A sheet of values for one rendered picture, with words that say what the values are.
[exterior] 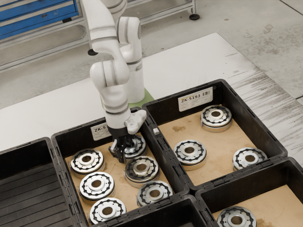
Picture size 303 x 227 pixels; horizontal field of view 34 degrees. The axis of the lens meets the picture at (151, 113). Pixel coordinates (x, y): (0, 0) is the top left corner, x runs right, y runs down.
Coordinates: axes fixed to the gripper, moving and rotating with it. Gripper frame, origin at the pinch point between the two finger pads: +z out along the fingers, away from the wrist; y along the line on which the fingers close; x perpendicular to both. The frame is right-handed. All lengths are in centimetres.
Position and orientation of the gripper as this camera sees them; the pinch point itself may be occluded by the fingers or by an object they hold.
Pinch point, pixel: (125, 153)
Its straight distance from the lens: 153.3
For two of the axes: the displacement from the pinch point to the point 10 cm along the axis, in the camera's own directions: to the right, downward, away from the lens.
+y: -4.0, 6.3, -6.6
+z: 1.0, 7.5, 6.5
